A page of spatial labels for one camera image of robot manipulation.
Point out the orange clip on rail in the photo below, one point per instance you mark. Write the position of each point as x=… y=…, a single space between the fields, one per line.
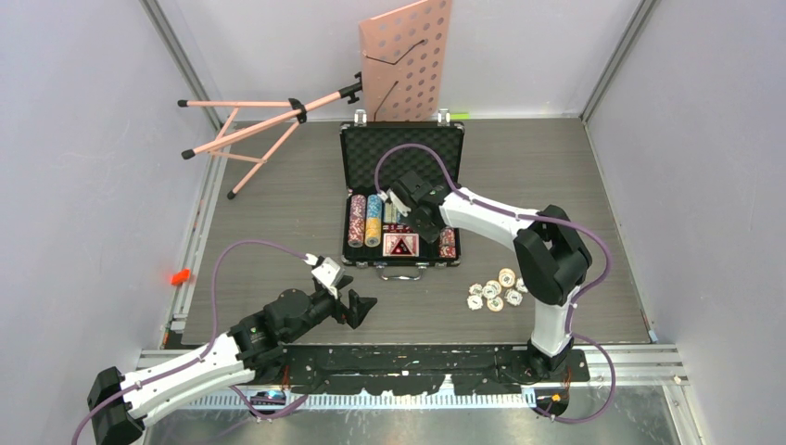
x=180 y=277

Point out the yellow chip stack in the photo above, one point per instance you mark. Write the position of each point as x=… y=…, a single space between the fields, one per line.
x=373 y=232

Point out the black aluminium poker case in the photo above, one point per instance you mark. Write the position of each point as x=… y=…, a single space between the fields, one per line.
x=376 y=154

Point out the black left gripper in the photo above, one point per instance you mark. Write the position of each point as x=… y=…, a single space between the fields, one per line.
x=356 y=311

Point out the light blue chip stack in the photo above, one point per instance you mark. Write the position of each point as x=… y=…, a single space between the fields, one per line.
x=374 y=208

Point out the dark red chip stack left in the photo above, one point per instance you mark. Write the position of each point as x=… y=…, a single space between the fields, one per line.
x=356 y=232

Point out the purple poker chip stack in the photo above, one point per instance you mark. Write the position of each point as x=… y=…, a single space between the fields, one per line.
x=357 y=207

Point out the blue Texas Hold'em card deck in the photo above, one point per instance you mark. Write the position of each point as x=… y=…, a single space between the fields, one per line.
x=391 y=214

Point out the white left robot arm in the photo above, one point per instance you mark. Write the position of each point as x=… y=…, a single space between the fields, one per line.
x=123 y=405

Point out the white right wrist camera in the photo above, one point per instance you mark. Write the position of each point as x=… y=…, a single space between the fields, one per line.
x=389 y=197

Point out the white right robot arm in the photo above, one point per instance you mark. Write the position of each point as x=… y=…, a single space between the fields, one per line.
x=552 y=258

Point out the triangular all in button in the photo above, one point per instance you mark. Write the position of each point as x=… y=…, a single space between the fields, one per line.
x=398 y=246

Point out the red backed card deck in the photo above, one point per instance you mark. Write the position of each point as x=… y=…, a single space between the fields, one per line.
x=414 y=239

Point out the pile of loose poker chips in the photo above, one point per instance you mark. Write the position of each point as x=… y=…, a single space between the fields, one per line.
x=507 y=289

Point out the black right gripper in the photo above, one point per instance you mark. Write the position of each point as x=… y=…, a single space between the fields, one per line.
x=429 y=236

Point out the lower red chip stack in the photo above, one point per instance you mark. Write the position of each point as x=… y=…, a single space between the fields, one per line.
x=448 y=252

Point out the red chip stack right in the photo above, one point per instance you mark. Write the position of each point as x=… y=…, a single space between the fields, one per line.
x=447 y=238

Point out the pink perforated music stand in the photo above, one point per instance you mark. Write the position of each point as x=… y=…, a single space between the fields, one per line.
x=402 y=62

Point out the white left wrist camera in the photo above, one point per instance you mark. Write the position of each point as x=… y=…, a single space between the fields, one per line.
x=326 y=273

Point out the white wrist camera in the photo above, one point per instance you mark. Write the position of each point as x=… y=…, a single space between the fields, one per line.
x=389 y=197
x=326 y=273

